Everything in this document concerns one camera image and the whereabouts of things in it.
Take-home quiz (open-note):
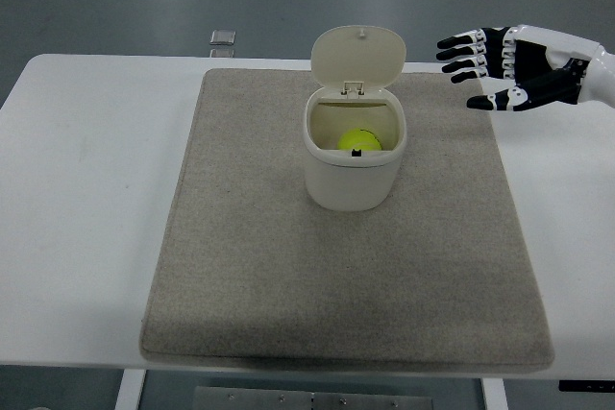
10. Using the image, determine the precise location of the beige fabric mat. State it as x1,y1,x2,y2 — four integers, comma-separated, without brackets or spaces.
138,67,555,374

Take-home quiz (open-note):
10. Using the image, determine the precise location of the cream lidded plastic bin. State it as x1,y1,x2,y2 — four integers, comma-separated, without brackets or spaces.
302,24,408,212

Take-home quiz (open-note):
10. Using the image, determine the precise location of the black table control panel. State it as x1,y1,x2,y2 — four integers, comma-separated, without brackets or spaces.
558,379,615,392

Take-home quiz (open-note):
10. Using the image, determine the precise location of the yellow-green tennis ball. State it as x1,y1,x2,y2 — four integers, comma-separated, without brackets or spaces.
336,128,383,153

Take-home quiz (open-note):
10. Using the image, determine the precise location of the grey metal plate with screws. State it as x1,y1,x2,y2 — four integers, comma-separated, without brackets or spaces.
192,385,433,410

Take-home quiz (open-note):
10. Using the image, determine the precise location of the white table leg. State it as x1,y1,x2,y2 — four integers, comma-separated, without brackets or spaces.
113,369,147,410
480,376,508,410

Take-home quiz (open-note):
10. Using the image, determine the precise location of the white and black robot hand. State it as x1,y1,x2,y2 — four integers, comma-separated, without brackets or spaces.
435,23,615,112

